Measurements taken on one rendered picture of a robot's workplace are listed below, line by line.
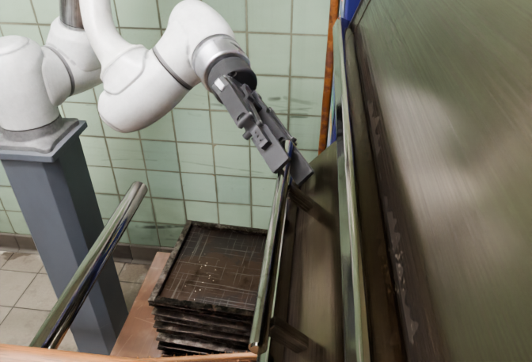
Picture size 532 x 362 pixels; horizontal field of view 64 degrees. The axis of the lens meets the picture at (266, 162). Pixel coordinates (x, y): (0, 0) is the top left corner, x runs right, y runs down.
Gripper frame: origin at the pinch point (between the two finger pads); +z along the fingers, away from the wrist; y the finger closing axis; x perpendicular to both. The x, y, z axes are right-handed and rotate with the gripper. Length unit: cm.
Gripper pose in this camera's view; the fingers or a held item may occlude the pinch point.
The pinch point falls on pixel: (283, 157)
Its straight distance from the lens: 59.7
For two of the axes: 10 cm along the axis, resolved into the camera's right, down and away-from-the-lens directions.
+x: -6.9, 6.7, 2.7
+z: 4.3, 6.8, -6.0
